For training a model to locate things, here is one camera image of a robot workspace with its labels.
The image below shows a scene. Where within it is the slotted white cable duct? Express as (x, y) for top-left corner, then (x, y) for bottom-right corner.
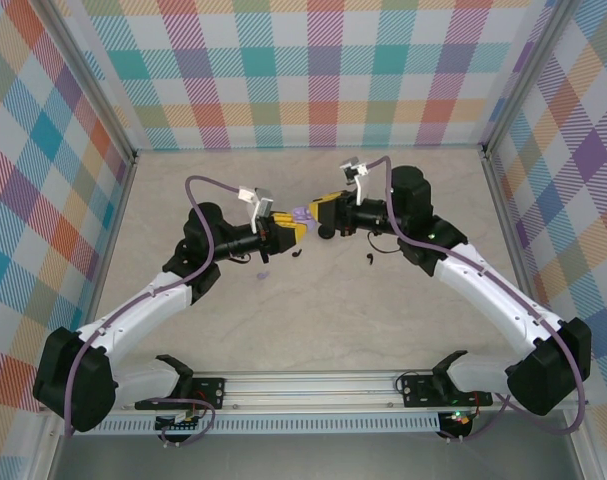
(62, 417), (442, 435)

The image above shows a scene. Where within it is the left controller circuit board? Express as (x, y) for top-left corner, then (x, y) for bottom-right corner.
(155, 410), (204, 432)

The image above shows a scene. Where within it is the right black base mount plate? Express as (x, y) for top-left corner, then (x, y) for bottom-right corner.
(400, 372), (494, 409)

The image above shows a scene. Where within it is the aluminium frame post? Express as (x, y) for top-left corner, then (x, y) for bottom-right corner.
(40, 0), (137, 166)
(482, 0), (574, 161)

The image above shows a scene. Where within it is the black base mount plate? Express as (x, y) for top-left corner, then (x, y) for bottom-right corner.
(134, 377), (228, 411)
(400, 372), (494, 409)

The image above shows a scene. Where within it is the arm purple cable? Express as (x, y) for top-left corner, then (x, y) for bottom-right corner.
(62, 175), (244, 448)
(365, 156), (589, 444)

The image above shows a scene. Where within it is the right controller circuit board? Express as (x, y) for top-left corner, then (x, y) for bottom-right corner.
(440, 409), (473, 429)

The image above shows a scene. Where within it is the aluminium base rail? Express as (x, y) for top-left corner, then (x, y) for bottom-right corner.
(37, 372), (589, 414)

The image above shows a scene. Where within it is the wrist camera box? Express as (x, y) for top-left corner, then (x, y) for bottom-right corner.
(237, 185), (275, 235)
(338, 158), (370, 202)

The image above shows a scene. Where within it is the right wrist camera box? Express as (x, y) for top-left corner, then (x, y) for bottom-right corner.
(338, 158), (370, 202)

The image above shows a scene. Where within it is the controller circuit board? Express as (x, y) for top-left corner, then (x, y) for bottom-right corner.
(155, 410), (204, 432)
(440, 409), (473, 429)

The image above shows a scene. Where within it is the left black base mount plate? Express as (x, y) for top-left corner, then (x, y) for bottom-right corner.
(134, 377), (228, 411)

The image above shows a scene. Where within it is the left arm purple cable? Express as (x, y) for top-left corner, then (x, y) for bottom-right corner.
(62, 175), (244, 448)

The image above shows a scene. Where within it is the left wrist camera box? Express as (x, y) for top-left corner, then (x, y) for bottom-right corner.
(237, 185), (275, 235)

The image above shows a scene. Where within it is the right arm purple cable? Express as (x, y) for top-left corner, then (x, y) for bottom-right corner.
(365, 156), (589, 444)

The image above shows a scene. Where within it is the aluminium side rail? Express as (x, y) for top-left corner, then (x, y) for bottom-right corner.
(480, 144), (559, 326)
(80, 149), (140, 334)

